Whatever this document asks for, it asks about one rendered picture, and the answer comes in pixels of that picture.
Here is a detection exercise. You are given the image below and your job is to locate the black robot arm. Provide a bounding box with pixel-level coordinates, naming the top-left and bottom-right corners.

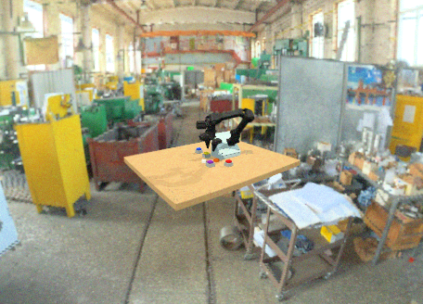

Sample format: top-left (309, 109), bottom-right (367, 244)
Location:
top-left (196, 108), bottom-right (254, 146)

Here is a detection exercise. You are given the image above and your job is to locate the red button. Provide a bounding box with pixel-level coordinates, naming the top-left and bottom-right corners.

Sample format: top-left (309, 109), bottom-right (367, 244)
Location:
top-left (224, 159), bottom-right (234, 167)

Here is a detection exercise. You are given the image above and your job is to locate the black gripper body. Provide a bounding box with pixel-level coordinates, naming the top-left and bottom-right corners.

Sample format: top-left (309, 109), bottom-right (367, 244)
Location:
top-left (206, 129), bottom-right (222, 145)

